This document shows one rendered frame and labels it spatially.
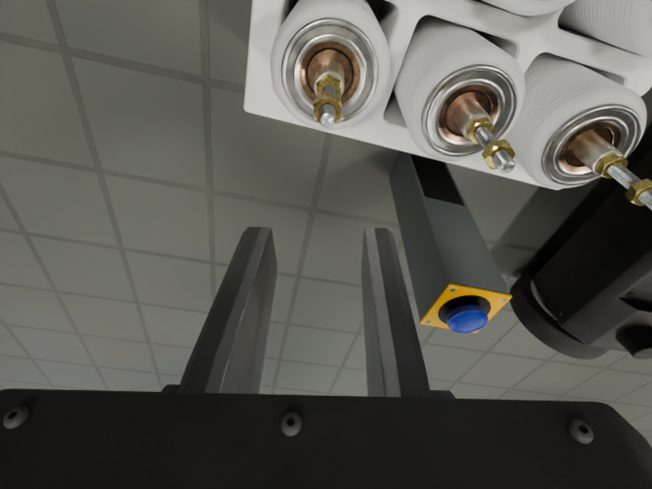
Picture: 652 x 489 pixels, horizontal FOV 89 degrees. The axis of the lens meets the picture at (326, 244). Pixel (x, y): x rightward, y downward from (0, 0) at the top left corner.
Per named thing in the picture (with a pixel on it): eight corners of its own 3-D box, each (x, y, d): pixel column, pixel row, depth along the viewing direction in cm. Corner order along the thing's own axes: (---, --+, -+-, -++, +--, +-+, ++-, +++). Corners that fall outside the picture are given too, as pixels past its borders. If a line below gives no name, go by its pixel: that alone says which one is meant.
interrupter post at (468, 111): (486, 114, 28) (500, 130, 26) (459, 132, 29) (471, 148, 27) (473, 91, 27) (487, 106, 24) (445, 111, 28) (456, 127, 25)
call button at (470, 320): (490, 299, 35) (497, 315, 33) (470, 320, 37) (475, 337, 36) (454, 292, 34) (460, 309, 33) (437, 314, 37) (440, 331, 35)
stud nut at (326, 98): (308, 112, 21) (307, 117, 21) (319, 86, 20) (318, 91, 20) (336, 125, 22) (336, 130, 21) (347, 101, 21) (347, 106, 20)
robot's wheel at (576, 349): (586, 274, 76) (646, 354, 61) (571, 287, 79) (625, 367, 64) (506, 260, 74) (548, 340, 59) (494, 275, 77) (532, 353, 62)
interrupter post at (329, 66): (311, 86, 27) (309, 100, 24) (317, 53, 25) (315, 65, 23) (341, 92, 27) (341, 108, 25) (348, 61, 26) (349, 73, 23)
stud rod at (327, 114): (320, 83, 25) (315, 124, 20) (326, 71, 25) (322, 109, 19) (332, 89, 25) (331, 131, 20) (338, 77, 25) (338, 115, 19)
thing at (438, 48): (479, 62, 41) (546, 119, 28) (411, 113, 46) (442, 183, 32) (440, -11, 37) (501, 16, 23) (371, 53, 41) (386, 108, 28)
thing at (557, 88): (476, 47, 40) (545, 99, 27) (562, 34, 39) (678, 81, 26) (466, 124, 47) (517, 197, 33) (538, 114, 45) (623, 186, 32)
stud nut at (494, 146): (513, 154, 23) (518, 160, 22) (489, 168, 24) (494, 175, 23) (502, 133, 22) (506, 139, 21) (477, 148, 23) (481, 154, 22)
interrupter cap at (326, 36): (277, 111, 28) (276, 114, 28) (288, 4, 23) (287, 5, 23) (362, 129, 29) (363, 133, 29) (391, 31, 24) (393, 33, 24)
